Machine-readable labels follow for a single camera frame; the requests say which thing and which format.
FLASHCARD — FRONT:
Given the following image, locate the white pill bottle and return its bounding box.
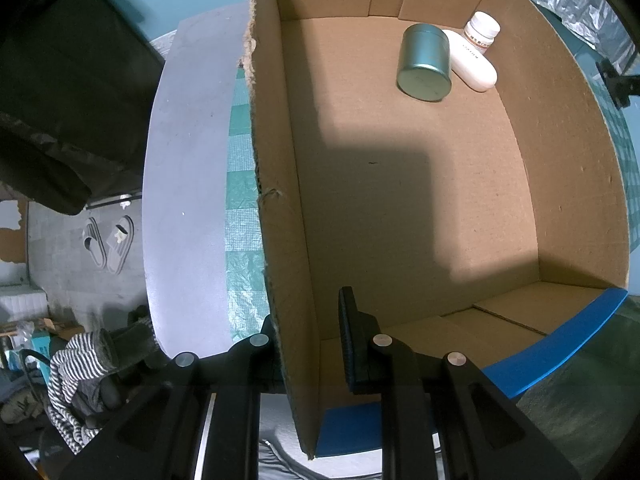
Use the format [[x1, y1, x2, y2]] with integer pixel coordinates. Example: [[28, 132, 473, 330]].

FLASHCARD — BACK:
[[463, 11, 501, 53]]

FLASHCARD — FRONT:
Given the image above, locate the right grey slipper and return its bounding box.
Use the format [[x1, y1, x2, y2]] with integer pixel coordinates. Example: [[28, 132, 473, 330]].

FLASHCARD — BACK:
[[106, 214, 134, 275]]

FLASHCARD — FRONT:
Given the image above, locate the teal metal tin can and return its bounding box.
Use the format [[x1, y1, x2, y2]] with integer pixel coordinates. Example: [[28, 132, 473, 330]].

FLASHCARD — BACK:
[[396, 24, 451, 102]]

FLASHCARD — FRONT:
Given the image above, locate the left grey slipper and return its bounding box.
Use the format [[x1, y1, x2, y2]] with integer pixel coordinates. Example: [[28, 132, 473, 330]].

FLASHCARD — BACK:
[[82, 217, 106, 269]]

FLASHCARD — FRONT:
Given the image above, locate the white oval case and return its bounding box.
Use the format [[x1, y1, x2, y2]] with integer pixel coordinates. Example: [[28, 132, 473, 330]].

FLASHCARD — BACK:
[[444, 29, 498, 92]]

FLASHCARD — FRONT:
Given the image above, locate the dark green cushion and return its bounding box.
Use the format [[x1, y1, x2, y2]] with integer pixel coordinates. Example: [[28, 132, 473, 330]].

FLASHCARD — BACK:
[[518, 296, 639, 479]]

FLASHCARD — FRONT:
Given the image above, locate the blue cardboard box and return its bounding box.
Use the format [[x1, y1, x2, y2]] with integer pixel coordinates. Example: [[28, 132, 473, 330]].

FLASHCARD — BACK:
[[246, 0, 630, 457]]

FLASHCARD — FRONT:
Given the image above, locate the silver foil sheet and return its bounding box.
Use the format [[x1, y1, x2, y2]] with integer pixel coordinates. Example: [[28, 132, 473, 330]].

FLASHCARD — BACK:
[[533, 0, 639, 75]]

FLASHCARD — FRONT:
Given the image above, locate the green checkered tablecloth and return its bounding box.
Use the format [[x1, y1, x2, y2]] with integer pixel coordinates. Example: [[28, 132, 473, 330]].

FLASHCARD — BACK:
[[224, 66, 269, 342]]

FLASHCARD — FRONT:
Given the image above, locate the grey slipper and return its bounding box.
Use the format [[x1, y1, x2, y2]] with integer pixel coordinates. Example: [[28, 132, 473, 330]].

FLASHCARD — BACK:
[[82, 217, 106, 269], [106, 214, 134, 275]]

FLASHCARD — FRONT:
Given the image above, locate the striped clothing pile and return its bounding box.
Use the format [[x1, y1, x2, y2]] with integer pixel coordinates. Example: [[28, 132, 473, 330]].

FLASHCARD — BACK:
[[46, 328, 122, 456]]

